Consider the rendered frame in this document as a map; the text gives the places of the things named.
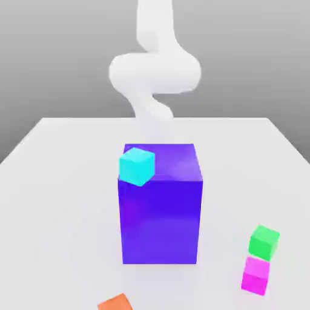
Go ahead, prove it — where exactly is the small magenta cube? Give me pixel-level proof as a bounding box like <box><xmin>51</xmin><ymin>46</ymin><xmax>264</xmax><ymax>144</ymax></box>
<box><xmin>240</xmin><ymin>256</ymin><xmax>271</xmax><ymax>297</ymax></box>

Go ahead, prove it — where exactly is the small green cube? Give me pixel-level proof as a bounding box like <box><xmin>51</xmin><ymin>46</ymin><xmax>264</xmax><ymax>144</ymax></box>
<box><xmin>248</xmin><ymin>224</ymin><xmax>281</xmax><ymax>262</ymax></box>

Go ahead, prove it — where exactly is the large purple box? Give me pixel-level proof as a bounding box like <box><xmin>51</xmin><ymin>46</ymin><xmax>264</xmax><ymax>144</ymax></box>
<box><xmin>117</xmin><ymin>143</ymin><xmax>203</xmax><ymax>265</ymax></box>

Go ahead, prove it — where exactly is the small cyan cube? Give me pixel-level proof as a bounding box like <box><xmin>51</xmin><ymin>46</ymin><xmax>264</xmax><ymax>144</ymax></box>
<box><xmin>118</xmin><ymin>147</ymin><xmax>156</xmax><ymax>188</ymax></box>

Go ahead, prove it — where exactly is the small orange cube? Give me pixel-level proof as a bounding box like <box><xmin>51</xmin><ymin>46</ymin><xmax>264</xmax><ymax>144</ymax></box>
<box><xmin>97</xmin><ymin>292</ymin><xmax>133</xmax><ymax>310</ymax></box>

